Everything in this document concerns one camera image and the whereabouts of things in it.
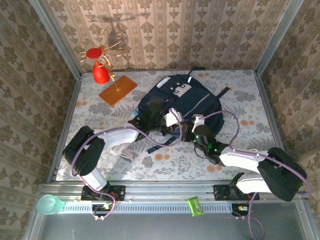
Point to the navy blue student backpack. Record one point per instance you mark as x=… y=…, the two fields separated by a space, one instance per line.
x=195 y=100

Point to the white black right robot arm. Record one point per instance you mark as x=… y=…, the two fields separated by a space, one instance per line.
x=240 y=157

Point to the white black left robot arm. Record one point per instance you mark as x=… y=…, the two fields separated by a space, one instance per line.
x=117 y=135

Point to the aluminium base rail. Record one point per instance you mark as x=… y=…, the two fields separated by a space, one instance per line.
x=170 y=190

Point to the aluminium table side rail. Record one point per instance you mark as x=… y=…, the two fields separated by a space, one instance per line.
x=72 y=105
x=265 y=95

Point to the teal plastic cup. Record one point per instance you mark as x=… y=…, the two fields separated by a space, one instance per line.
x=47 y=203

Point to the aluminium corner post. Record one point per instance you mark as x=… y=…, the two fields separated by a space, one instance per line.
x=57 y=40
x=277 y=35

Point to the green snack packet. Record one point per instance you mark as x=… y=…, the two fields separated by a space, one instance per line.
x=195 y=206

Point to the floral patterned table cover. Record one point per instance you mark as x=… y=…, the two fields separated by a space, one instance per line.
x=175 y=170

